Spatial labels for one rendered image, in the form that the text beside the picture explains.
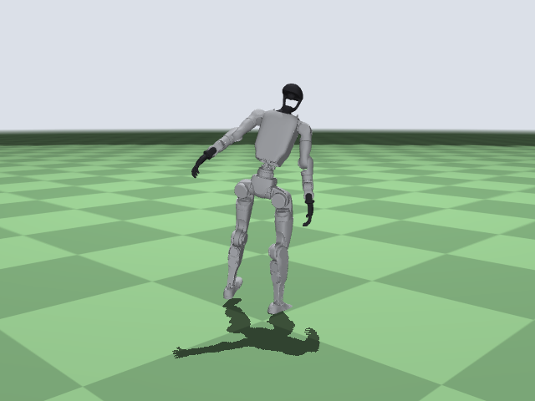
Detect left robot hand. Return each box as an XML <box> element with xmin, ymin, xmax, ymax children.
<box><xmin>191</xmin><ymin>147</ymin><xmax>217</xmax><ymax>178</ymax></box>

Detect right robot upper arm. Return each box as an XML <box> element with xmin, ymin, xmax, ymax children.
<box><xmin>297</xmin><ymin>120</ymin><xmax>313</xmax><ymax>169</ymax></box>

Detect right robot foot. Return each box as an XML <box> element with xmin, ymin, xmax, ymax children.
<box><xmin>267</xmin><ymin>301</ymin><xmax>292</xmax><ymax>314</ymax></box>

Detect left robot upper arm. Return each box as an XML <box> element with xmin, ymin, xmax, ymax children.
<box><xmin>232</xmin><ymin>109</ymin><xmax>267</xmax><ymax>142</ymax></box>

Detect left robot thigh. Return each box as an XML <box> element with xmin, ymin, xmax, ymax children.
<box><xmin>233</xmin><ymin>179</ymin><xmax>254</xmax><ymax>246</ymax></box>

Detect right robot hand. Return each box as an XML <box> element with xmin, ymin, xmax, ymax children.
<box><xmin>303</xmin><ymin>193</ymin><xmax>314</xmax><ymax>226</ymax></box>

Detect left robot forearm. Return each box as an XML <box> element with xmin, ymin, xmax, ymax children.
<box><xmin>207</xmin><ymin>127</ymin><xmax>238</xmax><ymax>158</ymax></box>

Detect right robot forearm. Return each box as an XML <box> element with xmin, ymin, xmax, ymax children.
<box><xmin>301</xmin><ymin>157</ymin><xmax>314</xmax><ymax>200</ymax></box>

